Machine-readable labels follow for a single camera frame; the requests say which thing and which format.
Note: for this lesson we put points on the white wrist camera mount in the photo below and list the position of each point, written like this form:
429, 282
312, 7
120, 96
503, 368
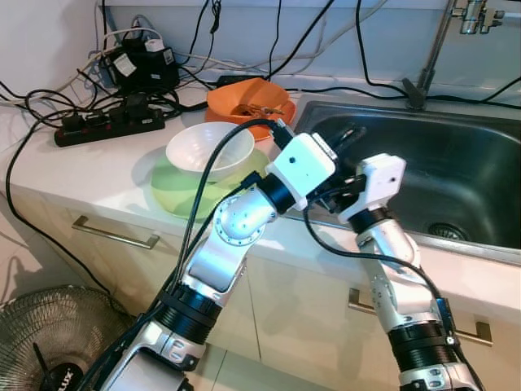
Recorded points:
301, 167
378, 183

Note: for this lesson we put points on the metal sink faucet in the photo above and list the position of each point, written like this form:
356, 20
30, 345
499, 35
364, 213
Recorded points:
417, 94

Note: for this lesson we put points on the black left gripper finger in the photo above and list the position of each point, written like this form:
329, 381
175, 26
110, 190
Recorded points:
356, 148
343, 134

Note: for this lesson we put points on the grey metal floor fan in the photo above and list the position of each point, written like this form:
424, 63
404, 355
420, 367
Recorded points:
49, 334

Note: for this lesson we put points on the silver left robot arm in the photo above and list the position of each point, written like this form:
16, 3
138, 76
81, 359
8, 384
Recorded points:
236, 224

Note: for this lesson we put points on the stainless steel kitchen sink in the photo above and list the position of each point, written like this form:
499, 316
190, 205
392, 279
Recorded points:
472, 163

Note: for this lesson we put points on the white bowl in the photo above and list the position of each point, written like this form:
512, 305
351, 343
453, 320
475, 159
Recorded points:
195, 151

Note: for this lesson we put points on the brown food scraps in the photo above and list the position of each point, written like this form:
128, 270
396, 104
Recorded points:
260, 108

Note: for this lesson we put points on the light green plate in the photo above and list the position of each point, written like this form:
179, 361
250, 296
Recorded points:
175, 195

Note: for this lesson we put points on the orange plastic bowl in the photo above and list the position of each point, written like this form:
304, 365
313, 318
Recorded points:
236, 98

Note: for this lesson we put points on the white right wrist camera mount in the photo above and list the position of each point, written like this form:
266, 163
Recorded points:
378, 183

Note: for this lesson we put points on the black power adapter box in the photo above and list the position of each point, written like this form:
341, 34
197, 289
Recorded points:
146, 72

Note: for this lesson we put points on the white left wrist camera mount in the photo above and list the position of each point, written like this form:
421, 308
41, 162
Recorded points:
301, 167

